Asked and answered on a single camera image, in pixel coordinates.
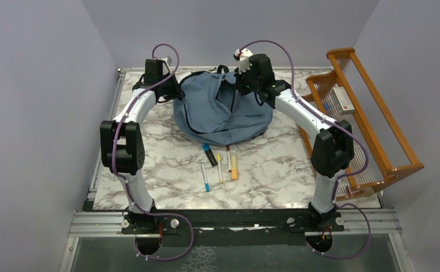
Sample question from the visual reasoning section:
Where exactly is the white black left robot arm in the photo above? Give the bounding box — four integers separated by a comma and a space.
100, 57, 184, 233

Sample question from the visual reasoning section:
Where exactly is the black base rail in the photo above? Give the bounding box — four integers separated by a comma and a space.
82, 201, 345, 249

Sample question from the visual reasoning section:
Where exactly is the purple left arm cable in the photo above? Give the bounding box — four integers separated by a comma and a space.
111, 43, 195, 262

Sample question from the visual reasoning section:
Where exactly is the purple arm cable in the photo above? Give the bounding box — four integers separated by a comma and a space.
235, 40, 373, 261
111, 43, 195, 262

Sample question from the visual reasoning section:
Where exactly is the red capped white pen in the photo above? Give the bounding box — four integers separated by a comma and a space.
226, 145, 231, 173

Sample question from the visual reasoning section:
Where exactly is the black blue highlighter marker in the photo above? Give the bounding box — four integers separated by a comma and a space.
202, 143, 218, 167

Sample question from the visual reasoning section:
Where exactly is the orange highlighter marker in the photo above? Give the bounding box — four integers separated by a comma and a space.
230, 152, 239, 180

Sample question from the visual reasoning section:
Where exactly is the white red small box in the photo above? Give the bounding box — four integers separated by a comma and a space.
331, 87, 356, 115

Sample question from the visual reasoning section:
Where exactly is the wooden wire rack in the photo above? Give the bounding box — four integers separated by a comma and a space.
304, 48, 424, 201

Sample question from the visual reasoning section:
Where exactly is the blue student backpack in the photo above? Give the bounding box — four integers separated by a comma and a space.
173, 65, 273, 146

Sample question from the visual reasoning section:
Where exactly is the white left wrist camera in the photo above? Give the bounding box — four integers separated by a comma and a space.
159, 56, 172, 74

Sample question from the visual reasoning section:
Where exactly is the yellow capped white pen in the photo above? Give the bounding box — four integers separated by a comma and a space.
217, 154, 224, 184

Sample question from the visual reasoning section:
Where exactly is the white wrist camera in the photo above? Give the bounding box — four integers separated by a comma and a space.
234, 48, 253, 74
159, 56, 172, 74

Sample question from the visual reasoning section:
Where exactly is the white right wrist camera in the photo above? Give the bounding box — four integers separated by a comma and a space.
234, 48, 253, 74

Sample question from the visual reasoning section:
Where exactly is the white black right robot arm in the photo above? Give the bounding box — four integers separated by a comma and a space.
234, 49, 354, 231

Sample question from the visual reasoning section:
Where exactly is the blue capped white pen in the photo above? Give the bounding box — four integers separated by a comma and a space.
200, 162, 210, 192

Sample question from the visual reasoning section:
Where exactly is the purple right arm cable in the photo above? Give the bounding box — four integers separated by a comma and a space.
235, 40, 373, 261

